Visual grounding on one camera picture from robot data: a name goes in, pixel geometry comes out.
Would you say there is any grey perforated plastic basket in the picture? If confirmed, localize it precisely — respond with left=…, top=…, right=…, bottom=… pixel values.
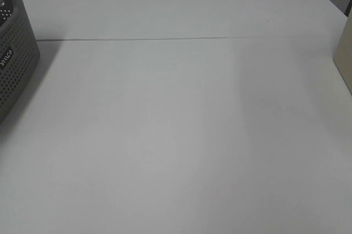
left=1, top=0, right=40, bottom=122

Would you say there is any beige box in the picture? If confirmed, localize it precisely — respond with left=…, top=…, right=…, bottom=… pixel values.
left=333, top=13, right=352, bottom=93

